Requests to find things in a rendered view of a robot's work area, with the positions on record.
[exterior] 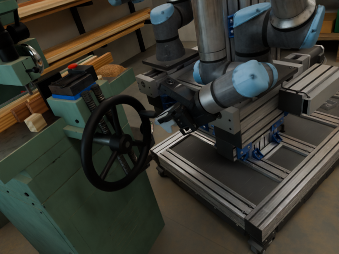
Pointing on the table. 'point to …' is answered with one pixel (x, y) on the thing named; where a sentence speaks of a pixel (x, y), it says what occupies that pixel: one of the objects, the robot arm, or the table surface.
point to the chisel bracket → (17, 71)
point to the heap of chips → (110, 70)
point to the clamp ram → (44, 89)
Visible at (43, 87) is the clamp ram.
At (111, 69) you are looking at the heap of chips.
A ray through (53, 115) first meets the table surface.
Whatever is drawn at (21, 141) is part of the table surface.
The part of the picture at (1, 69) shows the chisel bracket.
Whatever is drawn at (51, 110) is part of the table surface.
